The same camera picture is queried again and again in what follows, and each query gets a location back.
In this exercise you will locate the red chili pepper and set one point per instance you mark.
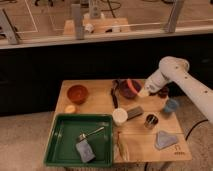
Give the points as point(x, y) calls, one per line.
point(131, 86)

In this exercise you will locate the purple bowl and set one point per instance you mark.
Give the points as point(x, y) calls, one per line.
point(125, 91)

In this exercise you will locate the metal cup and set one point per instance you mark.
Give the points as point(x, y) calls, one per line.
point(151, 121)

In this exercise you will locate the white cup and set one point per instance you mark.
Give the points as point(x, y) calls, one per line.
point(120, 116)

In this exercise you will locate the grey triangular cloth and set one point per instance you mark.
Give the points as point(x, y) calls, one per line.
point(165, 139)

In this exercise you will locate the orange-brown bowl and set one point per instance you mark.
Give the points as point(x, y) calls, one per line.
point(77, 94)

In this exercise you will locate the blue cup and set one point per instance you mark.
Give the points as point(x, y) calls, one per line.
point(171, 105)

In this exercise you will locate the wooden board background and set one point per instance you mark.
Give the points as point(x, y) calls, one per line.
point(100, 25)

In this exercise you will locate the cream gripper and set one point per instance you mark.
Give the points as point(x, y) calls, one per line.
point(143, 93)

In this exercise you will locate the small yellow round item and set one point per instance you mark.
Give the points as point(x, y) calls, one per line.
point(70, 109)

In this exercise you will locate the green plastic tray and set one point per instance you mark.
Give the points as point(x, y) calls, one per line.
point(61, 149)

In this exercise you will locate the metal spoon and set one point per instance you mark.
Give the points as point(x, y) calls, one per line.
point(85, 135)

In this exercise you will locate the black spatula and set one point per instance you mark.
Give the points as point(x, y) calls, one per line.
point(113, 93)

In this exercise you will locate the grey sponge block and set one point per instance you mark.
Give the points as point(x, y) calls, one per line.
point(134, 112)

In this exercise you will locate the dark grape bunch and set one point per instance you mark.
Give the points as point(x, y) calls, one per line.
point(162, 93)

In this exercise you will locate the grey-blue sponge in tray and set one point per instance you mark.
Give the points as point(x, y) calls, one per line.
point(85, 151)

